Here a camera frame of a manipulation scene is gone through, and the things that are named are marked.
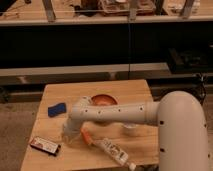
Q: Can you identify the clear plastic bottle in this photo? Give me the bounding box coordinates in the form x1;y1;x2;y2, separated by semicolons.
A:
95;138;136;171

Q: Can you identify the orange bowl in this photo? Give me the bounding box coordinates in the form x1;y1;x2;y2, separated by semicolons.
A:
92;94;117;106

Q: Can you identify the black and red eraser box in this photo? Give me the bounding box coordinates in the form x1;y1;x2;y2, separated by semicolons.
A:
30;136;61;156

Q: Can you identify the orange carrot toy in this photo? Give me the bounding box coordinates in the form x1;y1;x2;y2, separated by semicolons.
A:
81;129;93;145

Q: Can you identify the clear plastic cup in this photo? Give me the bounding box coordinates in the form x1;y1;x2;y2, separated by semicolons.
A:
123;123;137;134

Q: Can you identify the blue sponge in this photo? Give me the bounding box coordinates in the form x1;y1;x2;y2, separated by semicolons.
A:
48;103;66;117

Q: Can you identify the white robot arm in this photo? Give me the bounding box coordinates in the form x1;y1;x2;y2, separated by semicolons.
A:
62;91;211;171

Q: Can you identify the wooden shelf rack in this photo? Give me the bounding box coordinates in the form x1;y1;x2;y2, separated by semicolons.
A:
0;0;213;26

